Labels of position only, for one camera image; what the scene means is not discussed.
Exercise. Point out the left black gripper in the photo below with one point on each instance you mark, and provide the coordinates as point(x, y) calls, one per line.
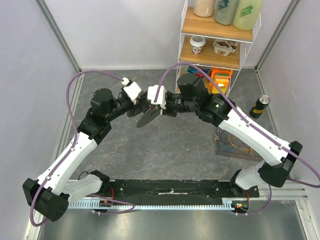
point(143, 96)

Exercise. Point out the black cable spool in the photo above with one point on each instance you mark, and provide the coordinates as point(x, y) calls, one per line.
point(147, 117)

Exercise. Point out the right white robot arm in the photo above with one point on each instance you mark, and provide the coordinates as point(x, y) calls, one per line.
point(278, 156)

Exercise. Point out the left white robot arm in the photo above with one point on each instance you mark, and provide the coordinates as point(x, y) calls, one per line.
point(51, 194)

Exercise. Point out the blue green snack box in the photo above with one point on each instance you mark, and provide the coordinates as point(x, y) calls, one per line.
point(196, 72)

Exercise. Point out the orange yellow snack box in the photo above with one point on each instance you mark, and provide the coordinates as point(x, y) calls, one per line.
point(221, 77)

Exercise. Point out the white paper cup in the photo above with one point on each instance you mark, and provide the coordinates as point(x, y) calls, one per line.
point(197, 43)

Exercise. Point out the white chocolate dessert tub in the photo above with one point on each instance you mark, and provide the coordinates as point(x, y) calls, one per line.
point(225, 47)

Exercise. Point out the black yellow drink can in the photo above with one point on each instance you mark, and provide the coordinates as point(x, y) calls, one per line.
point(260, 105)

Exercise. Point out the beige bottle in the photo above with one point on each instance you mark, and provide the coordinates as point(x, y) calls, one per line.
point(204, 8)

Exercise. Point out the grey green bottle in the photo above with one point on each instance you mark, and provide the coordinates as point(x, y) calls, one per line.
point(224, 11)

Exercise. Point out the light green bottle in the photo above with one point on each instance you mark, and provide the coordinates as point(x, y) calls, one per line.
point(247, 13)

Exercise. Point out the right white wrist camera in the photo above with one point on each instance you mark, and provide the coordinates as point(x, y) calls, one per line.
point(157, 97)

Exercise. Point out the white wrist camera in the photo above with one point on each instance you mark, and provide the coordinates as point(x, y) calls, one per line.
point(132, 89)
point(157, 97)

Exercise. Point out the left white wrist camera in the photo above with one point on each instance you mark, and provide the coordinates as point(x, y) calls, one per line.
point(132, 89)

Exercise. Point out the white wire wooden shelf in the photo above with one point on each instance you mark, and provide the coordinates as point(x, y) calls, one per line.
point(209, 44)

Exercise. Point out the clear box of wires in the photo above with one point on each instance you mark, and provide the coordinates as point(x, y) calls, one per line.
point(228, 145)

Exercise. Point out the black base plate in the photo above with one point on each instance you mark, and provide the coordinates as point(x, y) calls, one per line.
point(173, 192)

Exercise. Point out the grey slotted cable duct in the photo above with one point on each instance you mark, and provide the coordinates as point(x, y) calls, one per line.
point(91, 203)

